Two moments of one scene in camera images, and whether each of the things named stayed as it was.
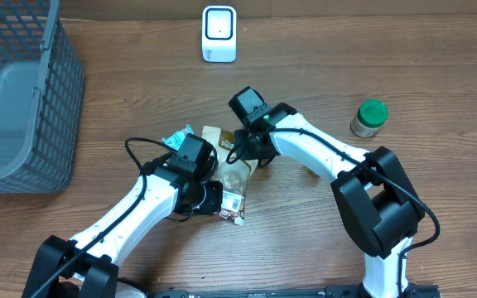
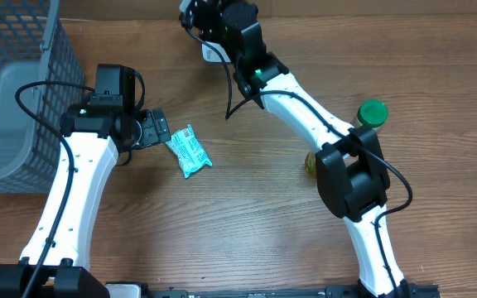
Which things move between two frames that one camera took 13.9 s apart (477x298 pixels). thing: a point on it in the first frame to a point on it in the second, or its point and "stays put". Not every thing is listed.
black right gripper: (245, 151) to (215, 39)
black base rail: (408, 290) stays put
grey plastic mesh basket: (28, 98) stays put
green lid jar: (371, 115) stays put
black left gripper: (213, 203) to (151, 136)
